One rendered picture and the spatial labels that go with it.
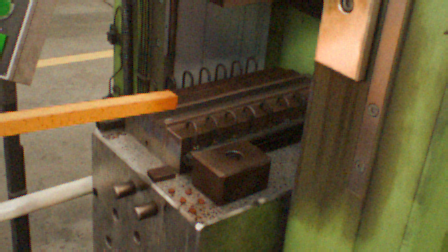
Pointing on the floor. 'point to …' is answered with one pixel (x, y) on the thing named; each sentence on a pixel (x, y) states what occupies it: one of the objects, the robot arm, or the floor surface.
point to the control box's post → (13, 165)
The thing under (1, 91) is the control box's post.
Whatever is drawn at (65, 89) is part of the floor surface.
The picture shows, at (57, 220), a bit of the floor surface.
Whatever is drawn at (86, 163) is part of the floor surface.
